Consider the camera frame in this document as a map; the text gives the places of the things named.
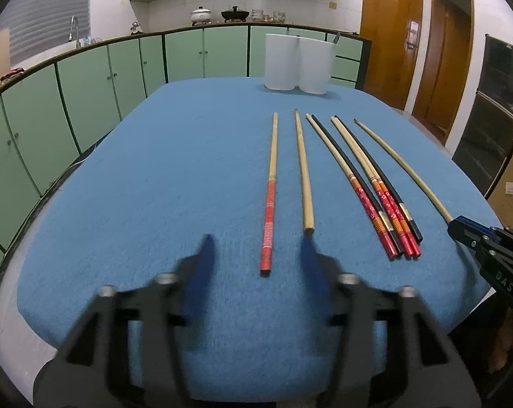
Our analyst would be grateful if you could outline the white utensil holder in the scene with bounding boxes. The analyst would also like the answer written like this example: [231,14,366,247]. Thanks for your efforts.
[264,33,336,96]

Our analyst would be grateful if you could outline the black wok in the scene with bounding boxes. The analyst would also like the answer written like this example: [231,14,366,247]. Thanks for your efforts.
[220,5,250,23]

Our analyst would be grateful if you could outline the blue table cloth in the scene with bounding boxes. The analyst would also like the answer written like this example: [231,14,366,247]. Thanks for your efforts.
[18,78,498,403]

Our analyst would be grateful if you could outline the red handled bamboo chopstick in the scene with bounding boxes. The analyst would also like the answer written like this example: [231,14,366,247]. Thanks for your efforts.
[259,113,279,277]

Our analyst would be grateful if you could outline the green lower kitchen cabinets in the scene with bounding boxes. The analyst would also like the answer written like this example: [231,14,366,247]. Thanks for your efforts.
[0,22,371,267]

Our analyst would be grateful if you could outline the kitchen faucet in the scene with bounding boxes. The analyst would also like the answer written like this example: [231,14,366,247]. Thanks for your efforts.
[68,16,81,49]

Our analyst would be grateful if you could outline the black chopstick red end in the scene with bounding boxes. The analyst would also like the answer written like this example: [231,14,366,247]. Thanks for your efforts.
[336,116,423,249]

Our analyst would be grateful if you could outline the right hand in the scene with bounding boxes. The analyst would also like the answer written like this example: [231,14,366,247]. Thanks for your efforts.
[488,308,513,373]

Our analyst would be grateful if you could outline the white cooking pot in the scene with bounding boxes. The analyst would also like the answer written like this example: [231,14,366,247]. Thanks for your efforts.
[190,6,212,26]

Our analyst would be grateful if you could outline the black glass cabinet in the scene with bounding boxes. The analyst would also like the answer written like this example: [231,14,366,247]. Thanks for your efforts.
[453,35,513,197]

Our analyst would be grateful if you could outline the brown wooden door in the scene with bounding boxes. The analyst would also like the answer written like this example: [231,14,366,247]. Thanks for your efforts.
[360,0,424,109]
[412,0,474,144]

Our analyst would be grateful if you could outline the plain thin bamboo chopstick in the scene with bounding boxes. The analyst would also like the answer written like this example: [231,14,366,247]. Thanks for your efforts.
[353,119,453,224]

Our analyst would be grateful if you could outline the bamboo chopstick orange red end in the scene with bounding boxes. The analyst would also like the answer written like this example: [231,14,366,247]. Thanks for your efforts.
[330,116,421,259]

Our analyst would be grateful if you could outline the window blind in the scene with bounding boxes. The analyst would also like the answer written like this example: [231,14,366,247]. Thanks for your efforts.
[0,0,90,65]

